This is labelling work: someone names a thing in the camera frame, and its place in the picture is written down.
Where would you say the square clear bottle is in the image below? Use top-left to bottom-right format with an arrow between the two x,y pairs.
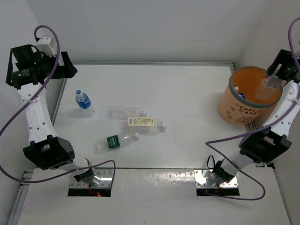
255,74 -> 283,101

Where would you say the blue label bottle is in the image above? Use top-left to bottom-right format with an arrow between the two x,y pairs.
234,86 -> 246,99
75,90 -> 95,118

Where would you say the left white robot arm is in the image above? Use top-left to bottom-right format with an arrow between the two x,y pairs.
6,45 -> 96,186

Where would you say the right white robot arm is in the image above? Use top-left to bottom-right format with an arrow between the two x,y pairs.
207,49 -> 300,185

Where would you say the orange bin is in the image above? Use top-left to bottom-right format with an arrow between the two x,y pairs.
218,67 -> 282,125

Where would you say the clear unlabelled lying bottle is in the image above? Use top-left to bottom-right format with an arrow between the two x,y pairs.
108,106 -> 148,120

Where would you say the green label lying bottle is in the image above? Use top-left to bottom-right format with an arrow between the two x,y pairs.
95,132 -> 139,154

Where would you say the yellow label lying bottle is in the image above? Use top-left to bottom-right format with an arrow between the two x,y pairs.
123,117 -> 167,135

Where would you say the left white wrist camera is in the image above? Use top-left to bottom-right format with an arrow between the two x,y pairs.
36,36 -> 57,57

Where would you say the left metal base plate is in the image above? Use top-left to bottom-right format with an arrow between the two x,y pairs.
69,168 -> 114,189

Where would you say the metal base plate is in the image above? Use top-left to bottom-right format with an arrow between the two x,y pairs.
69,168 -> 114,189
194,169 -> 238,190

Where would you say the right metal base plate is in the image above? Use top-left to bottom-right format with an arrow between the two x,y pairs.
194,169 -> 238,190

